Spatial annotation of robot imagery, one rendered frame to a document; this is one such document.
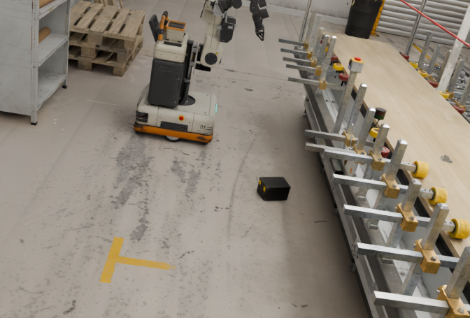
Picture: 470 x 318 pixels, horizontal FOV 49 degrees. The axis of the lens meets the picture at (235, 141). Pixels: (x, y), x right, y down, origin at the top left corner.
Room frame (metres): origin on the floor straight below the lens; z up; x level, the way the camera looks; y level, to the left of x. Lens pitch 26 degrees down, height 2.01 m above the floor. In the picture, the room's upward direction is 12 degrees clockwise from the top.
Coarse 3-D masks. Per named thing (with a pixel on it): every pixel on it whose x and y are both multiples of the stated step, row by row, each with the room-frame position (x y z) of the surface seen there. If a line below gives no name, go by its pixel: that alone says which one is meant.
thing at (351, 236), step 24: (336, 96) 4.07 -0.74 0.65; (312, 120) 4.67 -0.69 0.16; (360, 120) 3.34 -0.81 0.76; (384, 144) 2.83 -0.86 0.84; (384, 168) 2.70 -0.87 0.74; (336, 192) 3.36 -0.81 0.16; (408, 240) 2.14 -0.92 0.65; (360, 264) 2.55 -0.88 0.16; (360, 288) 2.50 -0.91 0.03; (432, 288) 1.81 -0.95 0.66
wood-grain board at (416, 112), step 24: (336, 48) 4.64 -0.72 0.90; (360, 48) 4.82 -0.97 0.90; (384, 48) 5.03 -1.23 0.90; (384, 72) 4.17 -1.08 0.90; (408, 72) 4.33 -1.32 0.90; (384, 96) 3.53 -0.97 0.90; (408, 96) 3.64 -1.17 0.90; (432, 96) 3.77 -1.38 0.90; (384, 120) 3.05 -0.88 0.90; (408, 120) 3.14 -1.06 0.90; (432, 120) 3.24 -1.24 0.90; (456, 120) 3.33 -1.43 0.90; (408, 144) 2.75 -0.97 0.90; (432, 144) 2.82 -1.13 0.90; (456, 144) 2.90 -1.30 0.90; (432, 168) 2.48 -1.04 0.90; (456, 168) 2.54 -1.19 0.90; (456, 192) 2.26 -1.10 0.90; (456, 216) 2.03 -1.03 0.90; (456, 240) 1.82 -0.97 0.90
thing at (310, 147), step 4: (308, 144) 2.55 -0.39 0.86; (312, 144) 2.56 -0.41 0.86; (308, 148) 2.54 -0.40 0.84; (312, 148) 2.54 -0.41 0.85; (316, 148) 2.54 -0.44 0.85; (320, 148) 2.55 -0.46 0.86; (324, 148) 2.55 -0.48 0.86; (328, 148) 2.55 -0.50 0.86; (332, 148) 2.56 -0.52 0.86; (336, 148) 2.58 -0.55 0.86; (352, 152) 2.56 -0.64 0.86
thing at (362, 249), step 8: (360, 248) 1.55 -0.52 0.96; (368, 248) 1.55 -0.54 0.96; (376, 248) 1.56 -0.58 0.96; (384, 248) 1.57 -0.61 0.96; (392, 248) 1.58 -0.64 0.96; (376, 256) 1.55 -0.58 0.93; (384, 256) 1.55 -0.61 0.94; (392, 256) 1.56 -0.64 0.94; (400, 256) 1.56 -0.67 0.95; (408, 256) 1.56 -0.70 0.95; (416, 256) 1.57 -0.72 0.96; (440, 256) 1.59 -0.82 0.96; (448, 256) 1.60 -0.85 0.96; (448, 264) 1.58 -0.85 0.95; (456, 264) 1.58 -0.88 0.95
